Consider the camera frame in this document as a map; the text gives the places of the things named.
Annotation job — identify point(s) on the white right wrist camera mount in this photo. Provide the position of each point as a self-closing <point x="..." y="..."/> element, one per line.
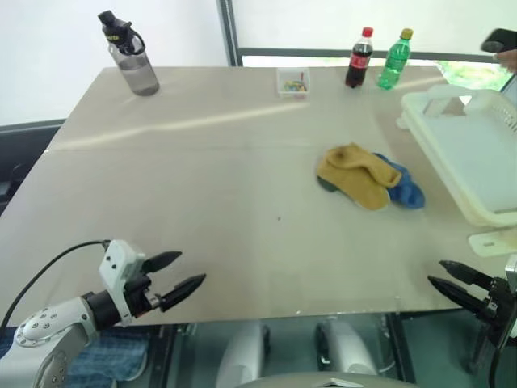
<point x="512" y="272"/>

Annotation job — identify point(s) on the blue sock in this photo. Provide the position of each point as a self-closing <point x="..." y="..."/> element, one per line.
<point x="406" y="190"/>

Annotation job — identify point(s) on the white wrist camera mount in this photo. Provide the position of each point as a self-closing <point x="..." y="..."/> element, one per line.
<point x="512" y="272"/>
<point x="117" y="258"/>

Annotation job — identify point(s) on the silver robot leg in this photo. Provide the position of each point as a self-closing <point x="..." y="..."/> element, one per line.
<point x="347" y="347"/>
<point x="242" y="355"/>

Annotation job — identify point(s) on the grey window frame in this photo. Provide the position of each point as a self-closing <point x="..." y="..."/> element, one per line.
<point x="228" y="32"/>

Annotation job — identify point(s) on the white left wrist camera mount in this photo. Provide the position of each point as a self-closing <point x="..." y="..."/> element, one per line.
<point x="117" y="258"/>

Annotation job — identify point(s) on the green soda bottle yellow cap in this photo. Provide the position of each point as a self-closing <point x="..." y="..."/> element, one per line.
<point x="392" y="64"/>

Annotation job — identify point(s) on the white plastic basket tray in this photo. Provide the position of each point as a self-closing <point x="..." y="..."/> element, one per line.
<point x="472" y="149"/>

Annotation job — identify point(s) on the black phone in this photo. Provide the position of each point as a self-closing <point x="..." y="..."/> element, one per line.
<point x="498" y="40"/>

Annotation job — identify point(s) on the small clear plastic container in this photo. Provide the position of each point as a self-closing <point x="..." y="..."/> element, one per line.
<point x="293" y="83"/>

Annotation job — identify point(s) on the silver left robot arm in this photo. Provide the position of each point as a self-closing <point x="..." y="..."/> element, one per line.
<point x="52" y="331"/>

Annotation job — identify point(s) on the blue checked cloth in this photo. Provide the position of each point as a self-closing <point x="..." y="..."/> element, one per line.
<point x="109" y="355"/>

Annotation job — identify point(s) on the dark green sock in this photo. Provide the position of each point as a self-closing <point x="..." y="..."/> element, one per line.
<point x="325" y="185"/>

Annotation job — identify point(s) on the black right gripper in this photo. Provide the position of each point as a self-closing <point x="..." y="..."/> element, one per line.
<point x="501" y="307"/>

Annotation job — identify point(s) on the person's bare hand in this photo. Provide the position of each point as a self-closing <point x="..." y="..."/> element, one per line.
<point x="509" y="58"/>

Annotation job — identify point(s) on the cola bottle red cap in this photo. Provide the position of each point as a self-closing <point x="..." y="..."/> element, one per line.
<point x="357" y="64"/>

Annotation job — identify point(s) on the grey water bottle black lid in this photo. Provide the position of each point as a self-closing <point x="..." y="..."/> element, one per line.
<point x="137" y="68"/>

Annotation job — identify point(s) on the mustard yellow sock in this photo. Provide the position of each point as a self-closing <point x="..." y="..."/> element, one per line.
<point x="357" y="178"/>

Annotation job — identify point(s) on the grey robot torso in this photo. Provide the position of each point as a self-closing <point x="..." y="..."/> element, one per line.
<point x="323" y="382"/>

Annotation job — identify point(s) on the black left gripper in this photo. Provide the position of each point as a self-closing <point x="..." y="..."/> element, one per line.
<point x="137" y="297"/>

